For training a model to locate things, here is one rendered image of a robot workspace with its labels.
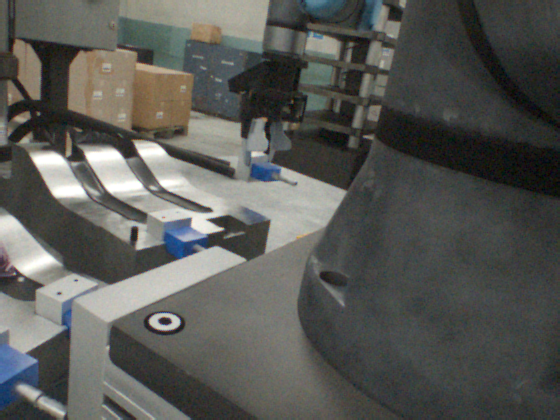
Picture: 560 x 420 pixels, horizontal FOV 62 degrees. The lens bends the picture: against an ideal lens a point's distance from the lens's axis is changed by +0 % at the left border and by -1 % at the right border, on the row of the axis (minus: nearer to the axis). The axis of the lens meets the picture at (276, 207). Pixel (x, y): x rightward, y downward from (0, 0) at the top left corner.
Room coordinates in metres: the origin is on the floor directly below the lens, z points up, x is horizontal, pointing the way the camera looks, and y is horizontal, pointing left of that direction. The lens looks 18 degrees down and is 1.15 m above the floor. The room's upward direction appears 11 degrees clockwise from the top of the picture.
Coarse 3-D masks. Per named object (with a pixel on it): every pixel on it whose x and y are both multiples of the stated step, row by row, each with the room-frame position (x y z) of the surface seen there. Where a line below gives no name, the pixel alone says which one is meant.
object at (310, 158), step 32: (384, 0) 4.39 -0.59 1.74; (320, 32) 4.89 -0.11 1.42; (352, 32) 4.52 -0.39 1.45; (352, 64) 4.50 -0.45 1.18; (352, 96) 4.47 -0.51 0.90; (288, 128) 4.78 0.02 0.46; (320, 128) 5.67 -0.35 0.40; (352, 128) 4.43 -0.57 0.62; (288, 160) 4.66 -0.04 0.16; (320, 160) 4.51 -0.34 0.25; (352, 160) 4.38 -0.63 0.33
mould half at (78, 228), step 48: (48, 144) 0.78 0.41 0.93; (96, 144) 0.84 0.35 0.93; (144, 144) 0.91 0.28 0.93; (0, 192) 0.79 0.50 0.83; (48, 192) 0.68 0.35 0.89; (144, 192) 0.77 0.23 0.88; (192, 192) 0.82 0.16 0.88; (48, 240) 0.67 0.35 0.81; (96, 240) 0.59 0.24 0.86; (144, 240) 0.56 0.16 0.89; (240, 240) 0.68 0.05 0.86
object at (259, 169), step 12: (240, 156) 0.90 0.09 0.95; (252, 156) 0.88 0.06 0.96; (264, 156) 0.91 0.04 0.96; (240, 168) 0.89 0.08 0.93; (252, 168) 0.88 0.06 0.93; (264, 168) 0.86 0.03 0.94; (276, 168) 0.88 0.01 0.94; (252, 180) 0.89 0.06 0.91; (264, 180) 0.86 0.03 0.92; (276, 180) 0.88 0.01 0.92; (288, 180) 0.85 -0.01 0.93
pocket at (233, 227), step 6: (222, 216) 0.71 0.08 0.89; (228, 216) 0.72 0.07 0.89; (210, 222) 0.69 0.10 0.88; (216, 222) 0.70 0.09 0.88; (222, 222) 0.71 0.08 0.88; (228, 222) 0.72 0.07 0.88; (234, 222) 0.71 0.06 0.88; (240, 222) 0.70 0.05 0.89; (228, 228) 0.72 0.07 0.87; (234, 228) 0.71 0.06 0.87; (240, 228) 0.70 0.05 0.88; (228, 234) 0.70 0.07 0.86; (234, 234) 0.68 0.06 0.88
